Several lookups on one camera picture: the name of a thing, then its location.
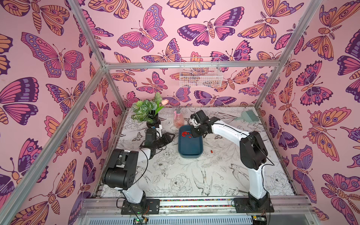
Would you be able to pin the white wire basket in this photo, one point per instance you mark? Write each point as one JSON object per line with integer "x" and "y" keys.
{"x": 200, "y": 74}

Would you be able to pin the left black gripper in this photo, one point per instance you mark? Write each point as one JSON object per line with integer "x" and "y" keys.
{"x": 167, "y": 139}

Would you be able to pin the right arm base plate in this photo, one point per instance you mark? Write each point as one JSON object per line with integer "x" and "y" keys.
{"x": 253, "y": 205}

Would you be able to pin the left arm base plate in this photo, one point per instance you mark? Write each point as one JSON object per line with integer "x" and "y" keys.
{"x": 145, "y": 207}

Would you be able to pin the green plant in black vase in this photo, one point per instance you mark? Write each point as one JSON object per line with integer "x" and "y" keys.
{"x": 148, "y": 110}

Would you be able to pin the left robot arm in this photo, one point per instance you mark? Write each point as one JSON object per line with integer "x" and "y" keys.
{"x": 121, "y": 169}

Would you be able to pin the aluminium front rail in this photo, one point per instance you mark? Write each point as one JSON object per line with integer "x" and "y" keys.
{"x": 230, "y": 205}

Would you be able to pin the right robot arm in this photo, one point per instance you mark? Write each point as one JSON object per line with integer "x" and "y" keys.
{"x": 253, "y": 153}

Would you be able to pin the pink spray bottle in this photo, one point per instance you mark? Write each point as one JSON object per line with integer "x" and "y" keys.
{"x": 178, "y": 118}

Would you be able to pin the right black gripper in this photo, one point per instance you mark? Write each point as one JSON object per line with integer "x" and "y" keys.
{"x": 197, "y": 131}

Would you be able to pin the teal plastic storage box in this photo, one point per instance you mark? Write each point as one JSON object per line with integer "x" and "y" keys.
{"x": 189, "y": 146}

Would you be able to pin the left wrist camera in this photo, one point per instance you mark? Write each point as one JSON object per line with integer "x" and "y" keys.
{"x": 158, "y": 128}

